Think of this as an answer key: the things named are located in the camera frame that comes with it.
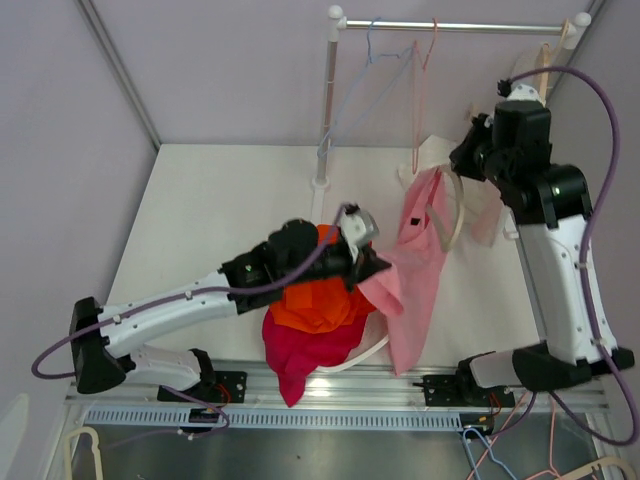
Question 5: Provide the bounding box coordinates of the orange t shirt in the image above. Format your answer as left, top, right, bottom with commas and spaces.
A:
269, 223, 376, 335

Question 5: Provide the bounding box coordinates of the blue wire hanger on floor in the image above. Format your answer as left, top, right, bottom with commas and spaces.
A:
460, 425, 521, 480

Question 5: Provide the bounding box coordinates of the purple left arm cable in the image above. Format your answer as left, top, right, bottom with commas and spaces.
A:
30, 202, 359, 381

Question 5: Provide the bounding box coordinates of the magenta t shirt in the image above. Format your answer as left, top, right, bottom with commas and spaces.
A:
262, 311, 368, 407

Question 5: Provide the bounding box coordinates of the slotted grey cable duct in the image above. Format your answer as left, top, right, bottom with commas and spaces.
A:
85, 406, 464, 432

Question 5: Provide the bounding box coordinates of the beige wooden hanger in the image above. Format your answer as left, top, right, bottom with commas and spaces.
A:
425, 164, 465, 253
534, 19, 570, 105

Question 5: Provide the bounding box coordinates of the pink wire hanger on floor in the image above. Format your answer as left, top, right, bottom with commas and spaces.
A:
461, 393, 560, 479

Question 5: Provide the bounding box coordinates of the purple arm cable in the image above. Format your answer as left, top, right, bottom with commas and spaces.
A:
499, 65, 636, 446
30, 202, 359, 381

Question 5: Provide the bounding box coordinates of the white perforated plastic basket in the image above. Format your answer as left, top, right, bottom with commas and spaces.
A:
316, 314, 389, 374

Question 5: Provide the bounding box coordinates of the beige hanger at lower right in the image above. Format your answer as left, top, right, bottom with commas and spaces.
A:
560, 456, 637, 480

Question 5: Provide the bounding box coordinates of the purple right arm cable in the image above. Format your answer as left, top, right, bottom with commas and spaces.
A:
499, 65, 636, 446

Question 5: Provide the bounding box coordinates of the pink t shirt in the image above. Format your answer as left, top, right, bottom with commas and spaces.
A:
359, 168, 450, 375

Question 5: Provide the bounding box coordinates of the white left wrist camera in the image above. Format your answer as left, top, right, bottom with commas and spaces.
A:
338, 204, 379, 263

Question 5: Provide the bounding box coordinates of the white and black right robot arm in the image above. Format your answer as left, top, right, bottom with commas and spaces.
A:
450, 100, 635, 405

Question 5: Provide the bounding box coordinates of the cream white t shirt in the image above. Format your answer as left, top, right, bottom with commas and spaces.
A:
397, 49, 546, 249

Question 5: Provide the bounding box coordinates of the white and silver clothes rack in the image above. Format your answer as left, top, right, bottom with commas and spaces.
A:
310, 1, 602, 223

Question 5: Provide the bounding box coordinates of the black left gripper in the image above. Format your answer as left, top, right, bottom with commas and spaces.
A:
280, 245, 392, 295

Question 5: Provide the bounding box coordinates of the pink wire hanger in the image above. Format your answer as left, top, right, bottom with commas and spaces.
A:
411, 17, 439, 175
461, 393, 560, 479

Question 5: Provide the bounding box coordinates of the beige hanger at lower left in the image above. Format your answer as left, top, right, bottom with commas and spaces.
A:
62, 425, 106, 480

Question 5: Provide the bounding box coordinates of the aluminium mounting rail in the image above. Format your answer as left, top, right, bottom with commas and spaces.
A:
63, 360, 611, 415

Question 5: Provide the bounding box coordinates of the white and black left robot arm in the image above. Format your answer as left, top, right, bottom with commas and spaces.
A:
70, 219, 391, 402

